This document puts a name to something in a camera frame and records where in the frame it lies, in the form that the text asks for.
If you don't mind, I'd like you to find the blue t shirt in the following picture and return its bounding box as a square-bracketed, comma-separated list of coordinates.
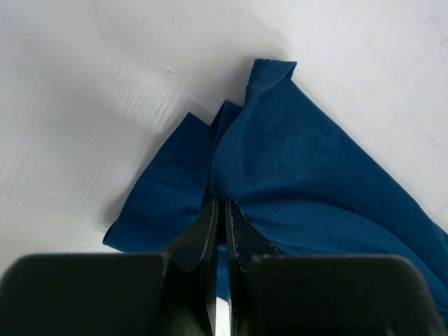
[104, 59, 447, 315]

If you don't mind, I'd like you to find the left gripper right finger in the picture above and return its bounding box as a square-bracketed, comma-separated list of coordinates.
[225, 200, 443, 335]

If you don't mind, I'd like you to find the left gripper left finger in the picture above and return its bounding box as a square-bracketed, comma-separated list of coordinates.
[1, 199, 219, 335]

